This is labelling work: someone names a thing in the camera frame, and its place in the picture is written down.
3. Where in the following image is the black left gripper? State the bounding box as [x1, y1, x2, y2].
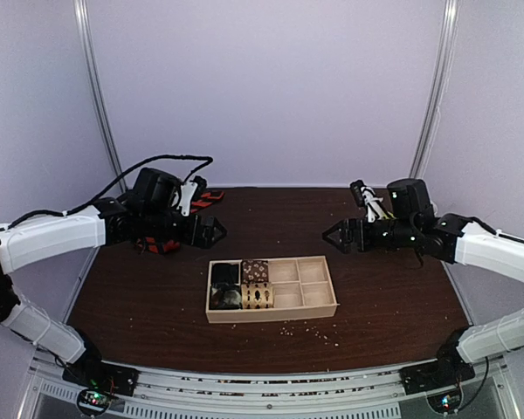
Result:
[142, 207, 227, 250]

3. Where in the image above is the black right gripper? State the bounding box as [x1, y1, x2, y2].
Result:
[321, 217, 418, 256]

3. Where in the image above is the wooden compartment box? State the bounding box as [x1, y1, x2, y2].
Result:
[205, 256, 338, 324]

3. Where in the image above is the red navy striped tie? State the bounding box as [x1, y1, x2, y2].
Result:
[132, 190, 225, 255]

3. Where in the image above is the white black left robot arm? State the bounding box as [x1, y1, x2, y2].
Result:
[0, 168, 227, 388]

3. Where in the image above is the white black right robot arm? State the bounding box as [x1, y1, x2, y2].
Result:
[321, 178, 524, 386]

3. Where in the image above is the black rolled tie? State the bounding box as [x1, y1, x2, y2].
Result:
[210, 263, 240, 285]

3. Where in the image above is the brown floral rolled tie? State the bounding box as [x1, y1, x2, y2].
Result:
[240, 259, 269, 284]

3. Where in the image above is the dark patterned rolled tie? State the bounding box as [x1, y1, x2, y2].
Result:
[209, 283, 242, 310]

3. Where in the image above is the beige patterned rolled tie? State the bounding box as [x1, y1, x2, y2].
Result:
[241, 282, 274, 310]

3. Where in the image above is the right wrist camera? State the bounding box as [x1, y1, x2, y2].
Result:
[349, 180, 392, 223]

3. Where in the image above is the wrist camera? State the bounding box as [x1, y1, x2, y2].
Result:
[172, 175, 207, 216]
[349, 180, 392, 223]

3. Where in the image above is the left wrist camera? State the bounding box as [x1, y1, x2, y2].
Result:
[172, 175, 207, 216]

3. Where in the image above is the aluminium front rail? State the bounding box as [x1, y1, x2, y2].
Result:
[17, 355, 523, 419]

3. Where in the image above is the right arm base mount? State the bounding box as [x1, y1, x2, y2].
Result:
[399, 327, 490, 416]

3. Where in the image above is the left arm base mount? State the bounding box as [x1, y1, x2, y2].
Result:
[56, 329, 139, 418]

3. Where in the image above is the right aluminium frame post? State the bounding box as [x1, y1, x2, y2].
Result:
[410, 0, 460, 178]

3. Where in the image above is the aluminium frame post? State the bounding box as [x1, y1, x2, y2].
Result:
[73, 0, 122, 175]
[410, 0, 460, 178]

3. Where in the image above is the left aluminium frame post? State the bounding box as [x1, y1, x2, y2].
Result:
[73, 0, 122, 175]

